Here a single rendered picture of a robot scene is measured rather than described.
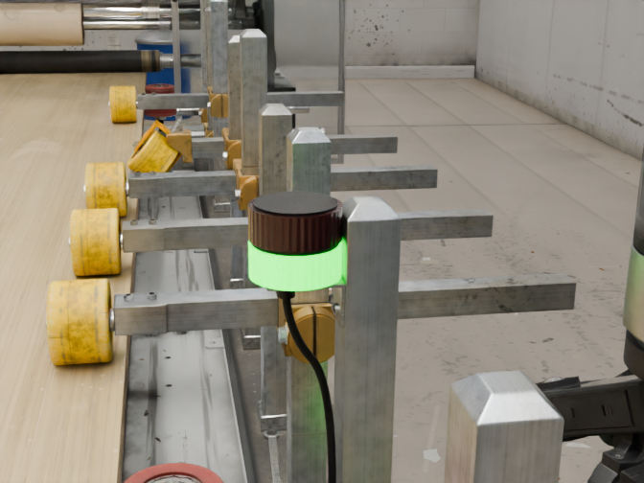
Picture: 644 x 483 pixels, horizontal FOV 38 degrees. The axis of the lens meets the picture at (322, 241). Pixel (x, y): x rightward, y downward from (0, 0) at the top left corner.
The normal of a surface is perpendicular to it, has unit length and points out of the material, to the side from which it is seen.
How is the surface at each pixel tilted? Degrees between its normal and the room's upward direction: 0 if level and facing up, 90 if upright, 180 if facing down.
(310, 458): 90
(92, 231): 57
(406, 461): 0
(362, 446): 90
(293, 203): 0
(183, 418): 0
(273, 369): 90
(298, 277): 90
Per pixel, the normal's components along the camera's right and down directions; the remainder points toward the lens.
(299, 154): 0.17, 0.30
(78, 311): 0.14, -0.33
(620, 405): -0.89, 0.10
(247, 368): 0.01, -0.95
